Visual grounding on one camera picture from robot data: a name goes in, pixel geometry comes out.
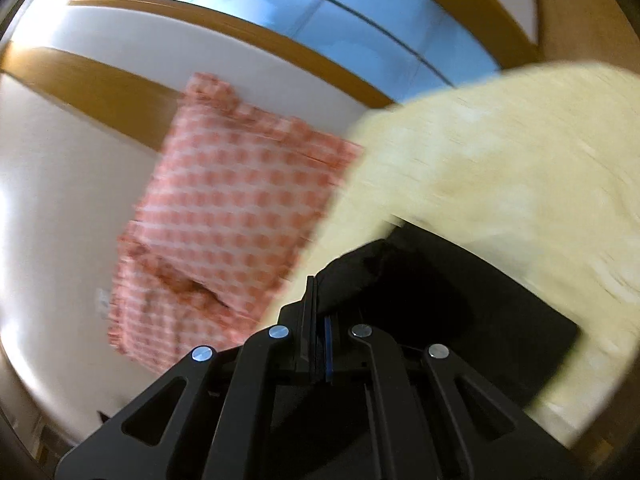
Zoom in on polka dot pillow near window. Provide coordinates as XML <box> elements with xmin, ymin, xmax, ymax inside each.
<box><xmin>132</xmin><ymin>73</ymin><xmax>361</xmax><ymax>320</ymax></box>

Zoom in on black pants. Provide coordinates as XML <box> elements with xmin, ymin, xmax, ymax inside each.
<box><xmin>259</xmin><ymin>216</ymin><xmax>584</xmax><ymax>480</ymax></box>

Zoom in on window with blue glass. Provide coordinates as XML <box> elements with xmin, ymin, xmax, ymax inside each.
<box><xmin>74</xmin><ymin>0</ymin><xmax>539</xmax><ymax>102</ymax></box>

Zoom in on wooden headboard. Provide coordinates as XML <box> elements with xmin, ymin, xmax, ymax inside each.
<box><xmin>0</xmin><ymin>46</ymin><xmax>181</xmax><ymax>154</ymax></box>

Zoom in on polka dot pillow near nightstand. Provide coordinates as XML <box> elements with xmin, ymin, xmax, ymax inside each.
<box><xmin>107</xmin><ymin>235</ymin><xmax>257</xmax><ymax>375</ymax></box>

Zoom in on white wall socket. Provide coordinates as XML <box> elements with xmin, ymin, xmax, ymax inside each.
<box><xmin>94</xmin><ymin>288</ymin><xmax>111</xmax><ymax>318</ymax></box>

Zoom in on yellow patterned bedspread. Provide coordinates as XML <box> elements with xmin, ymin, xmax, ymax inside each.
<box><xmin>262</xmin><ymin>63</ymin><xmax>639</xmax><ymax>452</ymax></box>

